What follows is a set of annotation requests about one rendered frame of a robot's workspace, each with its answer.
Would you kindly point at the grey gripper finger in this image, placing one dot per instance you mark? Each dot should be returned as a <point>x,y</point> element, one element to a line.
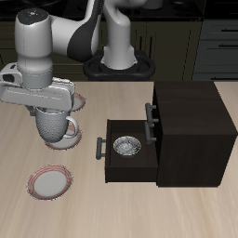
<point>32,111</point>

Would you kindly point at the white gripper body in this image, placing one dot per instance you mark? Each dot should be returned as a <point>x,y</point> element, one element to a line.
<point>37,95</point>

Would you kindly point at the white porcelain mug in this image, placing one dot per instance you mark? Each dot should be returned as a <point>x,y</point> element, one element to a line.
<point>52,127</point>

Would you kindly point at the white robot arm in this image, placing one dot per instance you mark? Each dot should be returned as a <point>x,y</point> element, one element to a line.
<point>117,37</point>

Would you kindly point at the red-rimmed white plate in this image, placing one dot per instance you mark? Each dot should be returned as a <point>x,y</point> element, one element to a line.
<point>49,182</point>
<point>79,102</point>
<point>68,141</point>

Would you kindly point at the small fluted metal bowl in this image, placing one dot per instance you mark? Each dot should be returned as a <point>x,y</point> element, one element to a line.
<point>127,146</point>

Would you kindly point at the dark wooden cabinet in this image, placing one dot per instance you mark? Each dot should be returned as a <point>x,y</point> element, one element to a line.
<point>189,133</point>

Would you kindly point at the flat black base plate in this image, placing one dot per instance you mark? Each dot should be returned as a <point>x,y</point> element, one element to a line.
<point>145,69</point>

